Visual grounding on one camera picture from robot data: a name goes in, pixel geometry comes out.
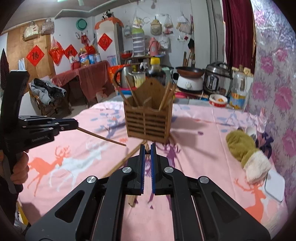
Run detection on wooden door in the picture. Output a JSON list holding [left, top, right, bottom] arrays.
[[6, 20, 56, 80]]

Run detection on dark red curtain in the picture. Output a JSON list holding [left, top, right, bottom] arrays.
[[222, 0, 257, 75]]

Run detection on person's left hand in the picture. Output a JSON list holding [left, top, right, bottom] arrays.
[[10, 152, 30, 186]]

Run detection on dark sauce bottle yellow cap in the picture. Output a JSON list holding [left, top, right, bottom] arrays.
[[146, 57, 166, 87]]

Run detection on steel electric kettle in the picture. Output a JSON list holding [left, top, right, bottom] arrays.
[[113, 65, 136, 90]]

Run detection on red and white bowl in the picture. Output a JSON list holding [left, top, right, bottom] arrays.
[[209, 94, 228, 108]]

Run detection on hanging clear plastic bag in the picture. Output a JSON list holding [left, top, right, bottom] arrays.
[[132, 10, 144, 29], [163, 14, 174, 34]]

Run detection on white flat tray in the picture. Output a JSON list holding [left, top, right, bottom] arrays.
[[264, 169, 286, 204]]

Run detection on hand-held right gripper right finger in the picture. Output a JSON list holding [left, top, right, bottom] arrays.
[[150, 143, 271, 241]]

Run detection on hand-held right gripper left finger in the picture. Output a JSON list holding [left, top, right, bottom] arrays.
[[25, 143, 147, 241]]

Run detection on red diamond paper decoration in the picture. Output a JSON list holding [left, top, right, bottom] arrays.
[[26, 45, 46, 67], [97, 33, 113, 52], [64, 44, 78, 60]]

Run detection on hanging white bag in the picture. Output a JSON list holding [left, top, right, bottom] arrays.
[[176, 15, 192, 32]]

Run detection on white refrigerator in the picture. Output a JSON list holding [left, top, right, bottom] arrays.
[[95, 21, 123, 66]]

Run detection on cream knitted garment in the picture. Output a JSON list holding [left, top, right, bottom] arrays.
[[261, 209, 289, 232]]

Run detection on wooden chair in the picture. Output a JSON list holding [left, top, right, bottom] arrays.
[[29, 89, 73, 116]]

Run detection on pale green rice cooker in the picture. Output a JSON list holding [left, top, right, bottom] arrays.
[[162, 66, 174, 82]]

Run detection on table with red cloth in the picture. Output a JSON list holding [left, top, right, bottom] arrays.
[[51, 61, 112, 106]]

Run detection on white electric cooker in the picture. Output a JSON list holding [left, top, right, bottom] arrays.
[[177, 75, 204, 93]]

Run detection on orange cloth cover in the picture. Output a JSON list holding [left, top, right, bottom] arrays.
[[94, 17, 125, 30]]

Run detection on white printed tote bag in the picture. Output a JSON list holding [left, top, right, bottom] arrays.
[[159, 36, 172, 49]]

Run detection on clear plastic oil bottle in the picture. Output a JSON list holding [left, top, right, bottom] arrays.
[[229, 65, 248, 110]]

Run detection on red gift bag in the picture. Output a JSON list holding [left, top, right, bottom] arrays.
[[107, 65, 127, 81]]

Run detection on dark purple cloth flower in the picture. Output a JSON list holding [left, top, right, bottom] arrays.
[[256, 132, 275, 159]]

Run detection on steel electric pressure cooker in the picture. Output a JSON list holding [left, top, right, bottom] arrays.
[[203, 62, 233, 96]]

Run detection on floral plastic sheet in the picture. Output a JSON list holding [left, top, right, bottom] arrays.
[[245, 0, 296, 209]]

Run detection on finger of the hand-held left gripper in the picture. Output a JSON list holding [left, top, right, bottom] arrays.
[[22, 126, 64, 138], [20, 117, 79, 131]]

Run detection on pile of grey clothes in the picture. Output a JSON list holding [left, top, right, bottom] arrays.
[[30, 78, 67, 105]]

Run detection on pink deer printed bedsheet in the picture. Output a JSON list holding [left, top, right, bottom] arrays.
[[17, 101, 289, 241]]

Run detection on black hanging ladle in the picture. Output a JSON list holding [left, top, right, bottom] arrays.
[[188, 15, 196, 51]]

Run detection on yellow cooking oil jug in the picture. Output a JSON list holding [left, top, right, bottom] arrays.
[[79, 48, 90, 67]]

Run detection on white cup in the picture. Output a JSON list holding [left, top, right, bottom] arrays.
[[245, 126, 258, 142]]

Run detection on pink thermos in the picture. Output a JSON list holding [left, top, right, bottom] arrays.
[[149, 37, 160, 56]]

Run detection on red plastic bag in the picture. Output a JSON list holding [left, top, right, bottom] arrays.
[[48, 36, 65, 65]]

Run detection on beige heart pouch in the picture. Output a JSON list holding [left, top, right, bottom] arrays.
[[150, 19, 162, 36]]

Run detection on blue wall calendar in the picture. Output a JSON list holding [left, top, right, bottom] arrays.
[[107, 55, 119, 67]]

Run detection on woven basket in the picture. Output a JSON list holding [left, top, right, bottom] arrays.
[[41, 19, 55, 36], [23, 21, 40, 41]]

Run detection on brown frying pan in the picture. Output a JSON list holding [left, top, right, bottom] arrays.
[[176, 66, 205, 78]]

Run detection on olive and white plush toy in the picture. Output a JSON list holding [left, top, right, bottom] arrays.
[[225, 130, 271, 183]]

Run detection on wooden chopstick holder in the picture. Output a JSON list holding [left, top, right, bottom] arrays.
[[123, 77, 173, 144]]

